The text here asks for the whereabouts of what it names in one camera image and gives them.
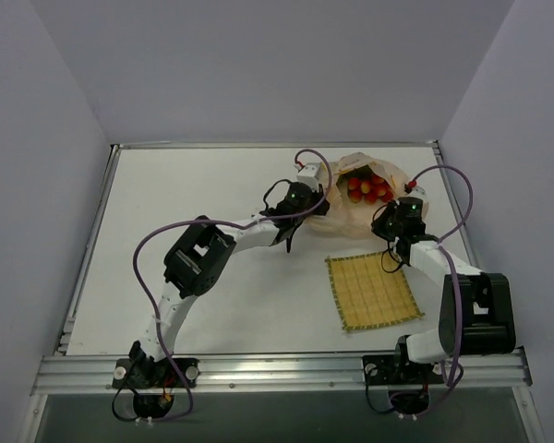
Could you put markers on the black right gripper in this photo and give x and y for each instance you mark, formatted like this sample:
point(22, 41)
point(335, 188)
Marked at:
point(383, 221)

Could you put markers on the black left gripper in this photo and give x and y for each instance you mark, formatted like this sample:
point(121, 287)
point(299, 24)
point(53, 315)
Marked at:
point(318, 208)

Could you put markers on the red fake cherry bunch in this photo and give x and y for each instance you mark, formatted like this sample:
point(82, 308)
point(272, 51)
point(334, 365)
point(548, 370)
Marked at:
point(368, 187)

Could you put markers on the translucent peach plastic bag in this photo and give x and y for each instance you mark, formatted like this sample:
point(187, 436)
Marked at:
point(353, 219)

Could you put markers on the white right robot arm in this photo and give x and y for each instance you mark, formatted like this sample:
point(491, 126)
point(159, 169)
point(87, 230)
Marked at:
point(475, 307)

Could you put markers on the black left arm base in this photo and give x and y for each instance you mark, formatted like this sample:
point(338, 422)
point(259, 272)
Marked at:
point(153, 387)

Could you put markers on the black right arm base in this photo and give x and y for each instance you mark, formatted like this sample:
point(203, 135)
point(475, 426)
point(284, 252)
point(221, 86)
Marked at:
point(410, 383)

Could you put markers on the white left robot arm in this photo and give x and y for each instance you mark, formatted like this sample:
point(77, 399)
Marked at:
point(195, 262)

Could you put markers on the woven bamboo mat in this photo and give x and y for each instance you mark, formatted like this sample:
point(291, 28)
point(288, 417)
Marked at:
point(370, 291)

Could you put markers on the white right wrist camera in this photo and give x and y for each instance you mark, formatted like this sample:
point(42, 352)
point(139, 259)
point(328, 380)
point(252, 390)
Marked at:
point(413, 190)

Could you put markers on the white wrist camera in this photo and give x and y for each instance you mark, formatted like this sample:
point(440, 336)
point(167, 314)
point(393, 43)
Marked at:
point(309, 175)
point(413, 190)

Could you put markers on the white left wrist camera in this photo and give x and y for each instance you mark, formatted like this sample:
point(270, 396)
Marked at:
point(309, 175)

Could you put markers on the aluminium front frame rail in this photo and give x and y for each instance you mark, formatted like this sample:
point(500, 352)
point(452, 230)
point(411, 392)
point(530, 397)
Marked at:
point(258, 372)

